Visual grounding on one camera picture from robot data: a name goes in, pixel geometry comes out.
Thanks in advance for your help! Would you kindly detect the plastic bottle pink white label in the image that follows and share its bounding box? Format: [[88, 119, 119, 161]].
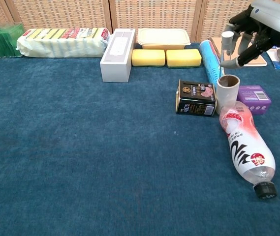
[[218, 102, 278, 200]]

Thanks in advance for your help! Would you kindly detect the blue carpet table mat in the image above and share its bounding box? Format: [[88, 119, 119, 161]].
[[0, 41, 280, 236]]

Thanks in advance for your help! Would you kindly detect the beige lidded food container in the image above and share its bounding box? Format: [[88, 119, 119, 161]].
[[137, 28, 191, 51]]

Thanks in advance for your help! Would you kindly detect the white cardboard tube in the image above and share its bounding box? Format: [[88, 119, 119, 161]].
[[216, 75, 241, 115]]

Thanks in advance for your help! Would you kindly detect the woven bamboo folding screen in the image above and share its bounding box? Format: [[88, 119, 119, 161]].
[[0, 0, 280, 44]]

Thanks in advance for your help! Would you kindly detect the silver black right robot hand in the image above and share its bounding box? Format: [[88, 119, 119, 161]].
[[219, 0, 280, 69]]

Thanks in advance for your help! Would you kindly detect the yellow sponge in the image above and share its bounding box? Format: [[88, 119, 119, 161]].
[[166, 49, 202, 68], [131, 49, 166, 67]]

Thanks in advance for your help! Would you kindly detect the white power strip box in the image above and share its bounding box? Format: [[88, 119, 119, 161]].
[[99, 28, 136, 83]]

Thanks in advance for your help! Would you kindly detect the small purple box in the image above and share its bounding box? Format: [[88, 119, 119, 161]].
[[237, 85, 272, 116]]

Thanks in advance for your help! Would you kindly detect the brown spiral notebook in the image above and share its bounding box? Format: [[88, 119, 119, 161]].
[[208, 36, 268, 67]]

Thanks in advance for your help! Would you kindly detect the glass test tube white cap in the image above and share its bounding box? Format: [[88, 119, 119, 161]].
[[218, 31, 234, 77]]

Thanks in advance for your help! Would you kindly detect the blue foil roll box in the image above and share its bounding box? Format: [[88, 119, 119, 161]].
[[199, 40, 225, 87]]

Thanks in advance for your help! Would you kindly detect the black luncheon meat tin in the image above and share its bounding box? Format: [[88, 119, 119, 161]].
[[176, 79, 217, 117]]

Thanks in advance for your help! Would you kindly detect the wrapped pack of sponges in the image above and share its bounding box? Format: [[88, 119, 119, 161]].
[[16, 28, 111, 59]]

